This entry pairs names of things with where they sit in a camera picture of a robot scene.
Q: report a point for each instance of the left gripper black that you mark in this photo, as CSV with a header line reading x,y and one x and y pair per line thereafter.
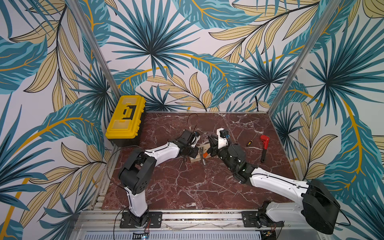
x,y
195,150

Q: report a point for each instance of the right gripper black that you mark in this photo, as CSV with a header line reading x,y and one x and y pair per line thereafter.
x,y
216,145

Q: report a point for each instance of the wooden block with nails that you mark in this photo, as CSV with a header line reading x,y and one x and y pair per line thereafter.
x,y
213,151

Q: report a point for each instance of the claw hammer orange black handle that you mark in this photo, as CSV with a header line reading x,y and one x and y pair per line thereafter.
x,y
203,154

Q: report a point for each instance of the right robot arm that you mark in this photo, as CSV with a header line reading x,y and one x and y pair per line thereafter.
x,y
312,202

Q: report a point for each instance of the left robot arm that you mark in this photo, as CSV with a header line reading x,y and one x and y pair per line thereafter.
x,y
136,173

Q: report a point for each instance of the yellow black toolbox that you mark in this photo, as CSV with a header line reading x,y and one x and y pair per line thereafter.
x,y
125,127

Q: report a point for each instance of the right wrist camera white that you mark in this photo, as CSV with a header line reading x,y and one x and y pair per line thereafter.
x,y
223,138

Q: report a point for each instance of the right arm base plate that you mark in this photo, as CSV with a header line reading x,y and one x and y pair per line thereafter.
x,y
255,219

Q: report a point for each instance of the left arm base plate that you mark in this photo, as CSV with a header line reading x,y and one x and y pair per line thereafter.
x,y
151,219

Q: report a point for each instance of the aluminium front rail frame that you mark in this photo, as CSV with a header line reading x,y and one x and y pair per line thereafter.
x,y
187,225

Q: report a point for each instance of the left aluminium corner post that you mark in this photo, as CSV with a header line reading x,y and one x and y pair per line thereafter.
x,y
89,35

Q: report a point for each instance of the aluminium corner post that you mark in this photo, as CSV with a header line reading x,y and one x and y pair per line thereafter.
x,y
323,20
89,35

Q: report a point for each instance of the right aluminium corner post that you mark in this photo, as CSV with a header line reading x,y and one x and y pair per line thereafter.
x,y
323,20

